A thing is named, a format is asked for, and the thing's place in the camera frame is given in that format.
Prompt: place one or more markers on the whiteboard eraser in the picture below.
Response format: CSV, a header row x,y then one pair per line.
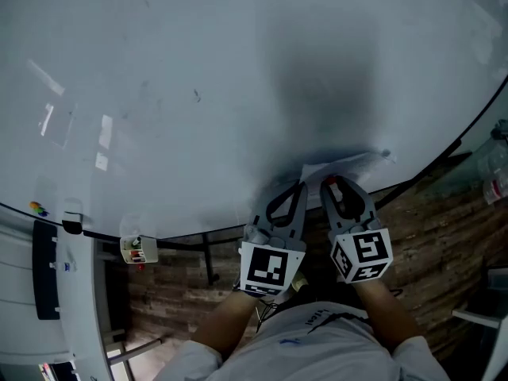
x,y
72,222

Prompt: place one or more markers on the clear plastic bottle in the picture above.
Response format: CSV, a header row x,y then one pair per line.
x,y
494,165

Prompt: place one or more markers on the person's white shirt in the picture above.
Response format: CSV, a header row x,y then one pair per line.
x,y
317,347

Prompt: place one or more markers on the cluster of coloured magnets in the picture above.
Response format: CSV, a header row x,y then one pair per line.
x,y
38,208

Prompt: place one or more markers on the person's left forearm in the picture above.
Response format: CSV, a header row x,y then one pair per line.
x,y
226,324

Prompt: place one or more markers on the small red magnet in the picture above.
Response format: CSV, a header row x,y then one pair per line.
x,y
330,180

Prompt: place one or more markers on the person's shoe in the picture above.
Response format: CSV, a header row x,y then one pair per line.
x,y
299,282

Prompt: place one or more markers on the black whiteboard stand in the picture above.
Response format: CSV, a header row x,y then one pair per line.
x,y
209,258

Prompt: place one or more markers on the person's right forearm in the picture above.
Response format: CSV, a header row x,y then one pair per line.
x,y
385,316

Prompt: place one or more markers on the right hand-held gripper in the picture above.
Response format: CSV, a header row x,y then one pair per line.
x,y
363,254

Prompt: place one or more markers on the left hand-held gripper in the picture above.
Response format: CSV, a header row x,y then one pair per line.
x,y
270,266

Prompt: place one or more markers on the large whiteboard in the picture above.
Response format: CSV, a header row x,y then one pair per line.
x,y
178,74

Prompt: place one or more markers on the white marker holder box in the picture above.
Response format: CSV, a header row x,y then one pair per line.
x,y
145,249

